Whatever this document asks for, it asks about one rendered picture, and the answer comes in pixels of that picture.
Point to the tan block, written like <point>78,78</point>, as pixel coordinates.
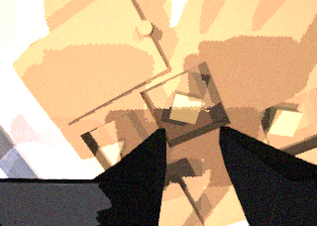
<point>185,107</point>
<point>282,120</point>

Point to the tan square puzzle board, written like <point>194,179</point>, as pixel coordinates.
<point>105,72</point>

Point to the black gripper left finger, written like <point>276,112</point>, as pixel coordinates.
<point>128,193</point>

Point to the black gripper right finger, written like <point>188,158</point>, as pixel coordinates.
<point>274,188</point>

